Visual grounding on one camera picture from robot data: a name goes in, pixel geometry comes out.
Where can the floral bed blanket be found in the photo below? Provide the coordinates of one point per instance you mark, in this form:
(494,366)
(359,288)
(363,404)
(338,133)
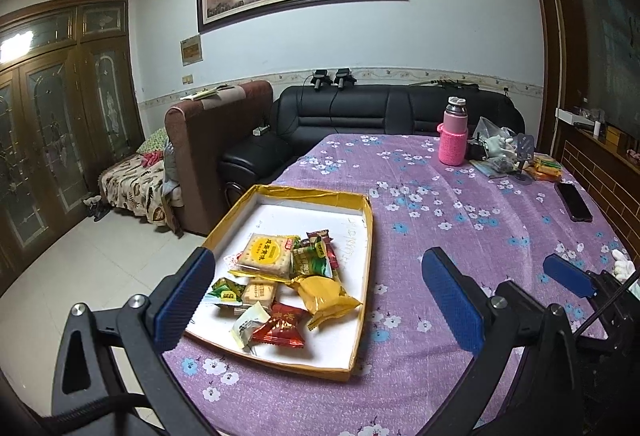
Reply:
(130,186)

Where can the purple floral tablecloth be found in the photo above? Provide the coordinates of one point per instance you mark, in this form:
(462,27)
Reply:
(450,216)

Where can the dark wooden cabinet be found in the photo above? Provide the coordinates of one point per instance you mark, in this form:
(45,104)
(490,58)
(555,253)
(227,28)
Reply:
(600,66)

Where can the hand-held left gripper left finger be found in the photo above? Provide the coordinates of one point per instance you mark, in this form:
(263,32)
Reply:
(182,301)

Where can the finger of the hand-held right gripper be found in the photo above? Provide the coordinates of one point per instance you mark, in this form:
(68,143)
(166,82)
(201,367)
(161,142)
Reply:
(567,273)

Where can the small white snack packet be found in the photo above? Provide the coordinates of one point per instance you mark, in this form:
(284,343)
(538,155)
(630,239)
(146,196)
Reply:
(247,326)

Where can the clear plastic bag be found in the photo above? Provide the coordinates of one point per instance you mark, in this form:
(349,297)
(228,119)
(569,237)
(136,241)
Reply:
(492,129)

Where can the white box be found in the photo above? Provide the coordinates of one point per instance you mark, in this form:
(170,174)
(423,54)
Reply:
(566,115)

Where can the black smartphone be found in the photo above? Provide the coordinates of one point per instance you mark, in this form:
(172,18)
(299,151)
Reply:
(574,202)

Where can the dark shoes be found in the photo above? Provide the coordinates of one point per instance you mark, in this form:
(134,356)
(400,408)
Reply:
(96,208)

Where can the cracker packet round yellow label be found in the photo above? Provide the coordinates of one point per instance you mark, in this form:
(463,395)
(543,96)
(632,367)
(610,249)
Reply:
(261,256)

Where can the stack of yellow orange packets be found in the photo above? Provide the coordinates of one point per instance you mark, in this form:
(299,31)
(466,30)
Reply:
(547,169)

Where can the red cloth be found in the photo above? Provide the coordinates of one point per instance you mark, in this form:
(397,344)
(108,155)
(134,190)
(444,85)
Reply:
(154,160)

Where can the small wall calendar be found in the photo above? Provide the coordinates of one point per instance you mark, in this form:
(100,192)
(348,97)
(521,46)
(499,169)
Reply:
(191,50)

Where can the yellow snack packet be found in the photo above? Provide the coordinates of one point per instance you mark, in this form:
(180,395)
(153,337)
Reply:
(325,298)

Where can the wooden glass door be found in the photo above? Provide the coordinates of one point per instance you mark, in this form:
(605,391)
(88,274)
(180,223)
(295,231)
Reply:
(60,116)

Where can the small green snack packet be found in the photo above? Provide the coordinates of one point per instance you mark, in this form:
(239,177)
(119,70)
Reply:
(227,293)

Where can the red gold patterned snack packet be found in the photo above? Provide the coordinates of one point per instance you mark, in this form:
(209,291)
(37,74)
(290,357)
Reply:
(282,323)

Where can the clear biscuit packet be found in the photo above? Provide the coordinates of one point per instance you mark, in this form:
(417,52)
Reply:
(260,293)

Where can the white glove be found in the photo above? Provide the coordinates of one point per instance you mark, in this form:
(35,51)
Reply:
(622,265)
(500,145)

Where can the green patterned pillow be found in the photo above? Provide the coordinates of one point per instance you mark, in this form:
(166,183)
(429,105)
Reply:
(152,141)

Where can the white foam tray yellow rim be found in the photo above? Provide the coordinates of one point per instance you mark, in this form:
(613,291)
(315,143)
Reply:
(350,256)

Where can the pink sleeved bottle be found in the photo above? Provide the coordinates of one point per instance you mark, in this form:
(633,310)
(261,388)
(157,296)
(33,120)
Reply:
(453,141)

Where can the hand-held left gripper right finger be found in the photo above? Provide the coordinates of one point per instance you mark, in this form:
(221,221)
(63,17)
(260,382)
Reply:
(452,301)

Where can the black device on sofa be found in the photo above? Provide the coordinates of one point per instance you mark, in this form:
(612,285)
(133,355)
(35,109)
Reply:
(345,77)
(320,79)

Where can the brown armchair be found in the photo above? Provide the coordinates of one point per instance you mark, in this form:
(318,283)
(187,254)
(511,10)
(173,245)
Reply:
(200,156)

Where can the phone stand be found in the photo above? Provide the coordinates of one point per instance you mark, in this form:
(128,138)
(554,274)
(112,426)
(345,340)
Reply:
(525,151)

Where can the black leather sofa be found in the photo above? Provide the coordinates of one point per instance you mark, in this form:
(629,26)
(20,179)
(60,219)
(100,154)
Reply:
(350,116)

